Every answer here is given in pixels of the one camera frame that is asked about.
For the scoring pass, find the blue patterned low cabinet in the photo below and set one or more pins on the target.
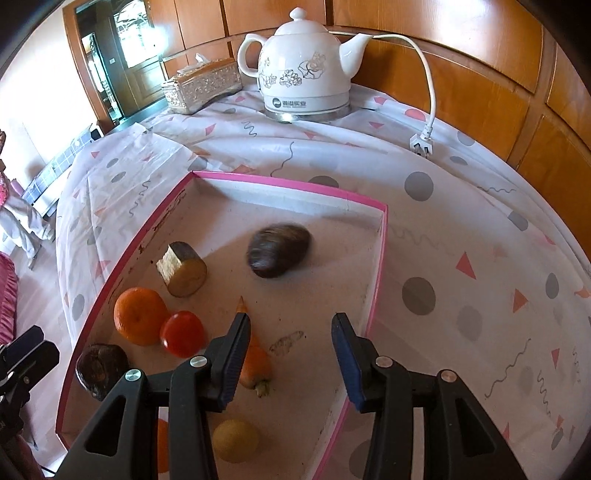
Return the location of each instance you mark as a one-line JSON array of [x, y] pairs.
[[60, 161]]

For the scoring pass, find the silver kettle base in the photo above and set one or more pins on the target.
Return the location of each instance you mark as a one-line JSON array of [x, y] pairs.
[[304, 116]]

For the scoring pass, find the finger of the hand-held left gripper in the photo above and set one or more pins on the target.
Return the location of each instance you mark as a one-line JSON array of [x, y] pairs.
[[25, 341], [37, 364]]

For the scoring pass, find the silver embossed tissue box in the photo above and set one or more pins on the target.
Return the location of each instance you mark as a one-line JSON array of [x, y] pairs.
[[203, 87]]

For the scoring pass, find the orange carrot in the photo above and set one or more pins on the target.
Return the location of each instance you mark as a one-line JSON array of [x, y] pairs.
[[256, 364]]

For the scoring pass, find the white folding stool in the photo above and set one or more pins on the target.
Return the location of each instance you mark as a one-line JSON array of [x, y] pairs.
[[18, 221]]

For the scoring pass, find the dark purple sugarcane piece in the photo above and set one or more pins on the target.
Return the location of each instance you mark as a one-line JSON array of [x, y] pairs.
[[99, 369], [182, 270], [279, 249]]

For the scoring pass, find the red tomato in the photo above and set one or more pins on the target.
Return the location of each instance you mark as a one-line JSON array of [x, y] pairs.
[[182, 334]]

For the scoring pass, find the mandarin orange with twig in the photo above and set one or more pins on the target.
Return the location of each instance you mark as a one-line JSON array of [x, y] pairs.
[[138, 316]]

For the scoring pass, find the white ceramic electric kettle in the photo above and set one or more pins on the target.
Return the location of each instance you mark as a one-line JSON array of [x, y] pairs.
[[300, 60]]

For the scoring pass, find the small yellow round fruit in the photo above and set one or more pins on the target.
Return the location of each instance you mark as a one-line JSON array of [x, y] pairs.
[[235, 438]]

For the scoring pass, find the pink cloth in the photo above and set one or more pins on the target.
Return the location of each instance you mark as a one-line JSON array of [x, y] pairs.
[[7, 295]]

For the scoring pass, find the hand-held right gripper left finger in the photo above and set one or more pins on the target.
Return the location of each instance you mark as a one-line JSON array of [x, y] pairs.
[[235, 364]]

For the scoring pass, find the wooden door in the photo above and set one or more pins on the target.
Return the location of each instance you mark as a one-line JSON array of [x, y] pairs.
[[138, 69]]

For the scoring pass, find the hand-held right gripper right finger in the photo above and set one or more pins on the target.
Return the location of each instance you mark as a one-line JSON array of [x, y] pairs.
[[346, 364]]

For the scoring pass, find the wooden panelled wardrobe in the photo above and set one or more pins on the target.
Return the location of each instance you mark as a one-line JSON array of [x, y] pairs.
[[485, 55]]

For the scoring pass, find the pink-edged white tray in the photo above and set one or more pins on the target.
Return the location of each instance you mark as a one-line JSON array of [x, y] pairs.
[[300, 300]]

